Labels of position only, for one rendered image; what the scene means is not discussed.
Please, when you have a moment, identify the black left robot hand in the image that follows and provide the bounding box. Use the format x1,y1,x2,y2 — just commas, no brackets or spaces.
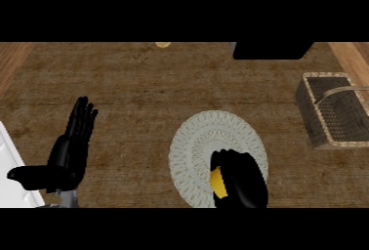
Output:
6,96,99,193

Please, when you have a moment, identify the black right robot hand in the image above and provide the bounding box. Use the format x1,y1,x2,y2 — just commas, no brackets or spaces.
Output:
210,148,271,209

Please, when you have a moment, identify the yellow lemon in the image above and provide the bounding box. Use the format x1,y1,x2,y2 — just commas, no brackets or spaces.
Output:
210,166,229,199

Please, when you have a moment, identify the round white lace placemat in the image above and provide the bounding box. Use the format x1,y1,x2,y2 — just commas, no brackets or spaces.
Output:
167,109,271,209

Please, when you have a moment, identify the brown wicker basket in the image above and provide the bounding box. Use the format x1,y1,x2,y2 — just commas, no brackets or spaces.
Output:
294,71,369,150

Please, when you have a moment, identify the white appliance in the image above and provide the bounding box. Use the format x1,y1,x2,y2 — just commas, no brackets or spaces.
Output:
0,121,46,209

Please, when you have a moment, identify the black appliance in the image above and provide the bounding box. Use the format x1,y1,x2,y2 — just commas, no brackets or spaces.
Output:
229,42,316,61

